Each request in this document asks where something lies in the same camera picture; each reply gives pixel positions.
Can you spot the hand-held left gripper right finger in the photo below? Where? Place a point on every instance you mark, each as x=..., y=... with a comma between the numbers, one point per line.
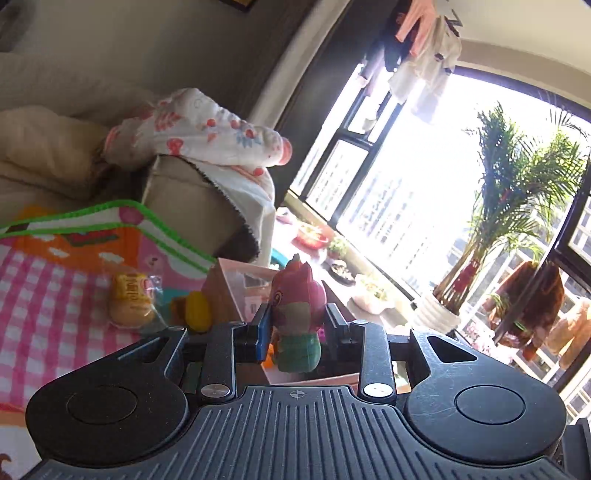
x=334, y=323

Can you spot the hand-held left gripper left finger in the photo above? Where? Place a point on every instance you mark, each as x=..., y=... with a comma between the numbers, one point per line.
x=264, y=325

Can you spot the pink bird toy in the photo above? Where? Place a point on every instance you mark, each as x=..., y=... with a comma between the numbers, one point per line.
x=298, y=300

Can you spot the pink cardboard box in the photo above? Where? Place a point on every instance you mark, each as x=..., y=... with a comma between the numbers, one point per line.
x=226, y=290

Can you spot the white planter with sprouts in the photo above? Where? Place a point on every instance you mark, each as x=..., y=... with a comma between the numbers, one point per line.
x=374, y=295

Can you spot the orange yellow toy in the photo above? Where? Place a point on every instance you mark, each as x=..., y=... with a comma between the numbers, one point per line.
x=198, y=314

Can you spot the small potted plant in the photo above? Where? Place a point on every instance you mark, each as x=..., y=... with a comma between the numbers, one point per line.
x=338, y=249

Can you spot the red bowl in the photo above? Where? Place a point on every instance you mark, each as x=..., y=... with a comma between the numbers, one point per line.
x=314, y=235

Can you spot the white ribbed plant pot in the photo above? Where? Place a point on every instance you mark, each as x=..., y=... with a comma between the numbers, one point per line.
x=434, y=314

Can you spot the beige hanging garment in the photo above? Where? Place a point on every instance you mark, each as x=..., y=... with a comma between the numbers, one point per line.
x=572, y=332

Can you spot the yellow snack packet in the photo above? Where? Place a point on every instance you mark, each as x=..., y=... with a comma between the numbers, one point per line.
x=131, y=300

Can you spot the beige sofa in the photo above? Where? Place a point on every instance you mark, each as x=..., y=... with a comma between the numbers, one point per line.
x=184, y=194

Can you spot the brown hanging garment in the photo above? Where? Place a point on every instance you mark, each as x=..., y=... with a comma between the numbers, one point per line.
x=531, y=300

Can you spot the white floral blanket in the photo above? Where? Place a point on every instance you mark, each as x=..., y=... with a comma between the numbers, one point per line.
x=198, y=124

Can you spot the colourful play mat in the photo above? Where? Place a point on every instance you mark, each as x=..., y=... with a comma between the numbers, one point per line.
x=46, y=300

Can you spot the green palm plant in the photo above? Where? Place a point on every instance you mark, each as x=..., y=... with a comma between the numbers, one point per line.
x=517, y=184

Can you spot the white hanging garment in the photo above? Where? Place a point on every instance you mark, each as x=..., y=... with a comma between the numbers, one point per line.
x=429, y=78

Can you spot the dark hanging garment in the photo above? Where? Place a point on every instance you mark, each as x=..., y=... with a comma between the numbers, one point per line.
x=385, y=50

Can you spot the beige folded blanket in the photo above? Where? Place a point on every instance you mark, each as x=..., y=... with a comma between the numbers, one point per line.
x=37, y=147

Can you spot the pink hanging garment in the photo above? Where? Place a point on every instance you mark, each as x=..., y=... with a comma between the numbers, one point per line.
x=418, y=23

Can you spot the large framed picture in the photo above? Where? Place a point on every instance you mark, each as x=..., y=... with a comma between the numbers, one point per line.
x=240, y=3

